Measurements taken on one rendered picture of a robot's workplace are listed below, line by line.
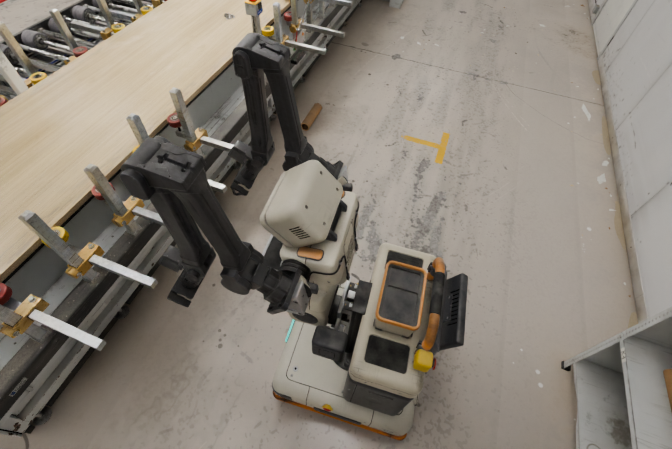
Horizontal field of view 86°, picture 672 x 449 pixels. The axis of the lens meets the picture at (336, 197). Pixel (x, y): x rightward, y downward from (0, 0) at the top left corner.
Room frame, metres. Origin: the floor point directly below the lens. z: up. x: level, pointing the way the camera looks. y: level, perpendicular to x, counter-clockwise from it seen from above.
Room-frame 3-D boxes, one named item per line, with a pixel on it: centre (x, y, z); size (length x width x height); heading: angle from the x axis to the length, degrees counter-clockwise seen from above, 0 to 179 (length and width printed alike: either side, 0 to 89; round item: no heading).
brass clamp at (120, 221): (0.88, 0.89, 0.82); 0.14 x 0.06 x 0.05; 162
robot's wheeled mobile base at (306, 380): (0.57, -0.14, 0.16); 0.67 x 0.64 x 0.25; 77
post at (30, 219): (0.62, 0.97, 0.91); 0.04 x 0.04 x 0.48; 72
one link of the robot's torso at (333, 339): (0.55, 0.03, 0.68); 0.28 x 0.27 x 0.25; 167
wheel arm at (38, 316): (0.40, 0.95, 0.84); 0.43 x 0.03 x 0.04; 72
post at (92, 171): (0.86, 0.90, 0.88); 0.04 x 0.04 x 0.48; 72
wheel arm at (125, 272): (0.63, 0.87, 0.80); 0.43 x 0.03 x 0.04; 72
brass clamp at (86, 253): (0.65, 0.97, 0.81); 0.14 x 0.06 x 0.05; 162
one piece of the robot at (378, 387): (0.55, -0.23, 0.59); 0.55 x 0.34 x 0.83; 167
